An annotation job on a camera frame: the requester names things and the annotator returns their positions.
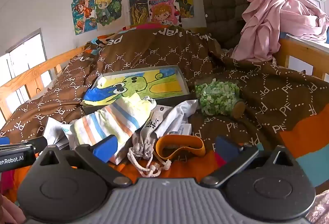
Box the silver foil packet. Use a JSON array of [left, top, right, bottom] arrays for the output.
[[69, 92, 158, 166]]

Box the jar of green pieces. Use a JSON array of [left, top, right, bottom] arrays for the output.
[[195, 78, 246, 120]]

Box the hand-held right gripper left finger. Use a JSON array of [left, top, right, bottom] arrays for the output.
[[38, 135, 133, 187]]

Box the pink crumpled garment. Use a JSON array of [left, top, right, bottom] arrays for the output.
[[231, 0, 329, 63]]

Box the grey drawstring pouch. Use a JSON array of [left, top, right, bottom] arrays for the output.
[[127, 95, 173, 179]]

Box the person's left hand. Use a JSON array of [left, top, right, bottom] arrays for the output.
[[0, 194, 27, 224]]

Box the brown quilted jacket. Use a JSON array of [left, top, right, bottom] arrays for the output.
[[200, 0, 283, 50]]

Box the orange elastic band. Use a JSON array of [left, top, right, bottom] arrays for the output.
[[155, 134, 206, 163]]

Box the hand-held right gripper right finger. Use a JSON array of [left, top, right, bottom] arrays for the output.
[[200, 136, 300, 188]]

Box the wooden bed footboard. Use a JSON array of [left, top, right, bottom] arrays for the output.
[[272, 38, 329, 83]]

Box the white shelf board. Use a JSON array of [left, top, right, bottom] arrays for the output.
[[285, 33, 329, 50]]

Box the pink fuzzy cloth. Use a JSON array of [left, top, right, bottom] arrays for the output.
[[306, 190, 329, 224]]

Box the grey box with frog drawing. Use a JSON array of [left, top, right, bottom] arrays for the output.
[[81, 65, 191, 115]]

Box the wooden bed guard rail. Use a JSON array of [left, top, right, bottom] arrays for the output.
[[0, 45, 90, 121]]

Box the brown printed blanket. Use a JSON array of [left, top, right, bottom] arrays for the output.
[[0, 24, 329, 199]]

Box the window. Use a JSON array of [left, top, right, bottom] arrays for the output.
[[0, 28, 52, 121]]

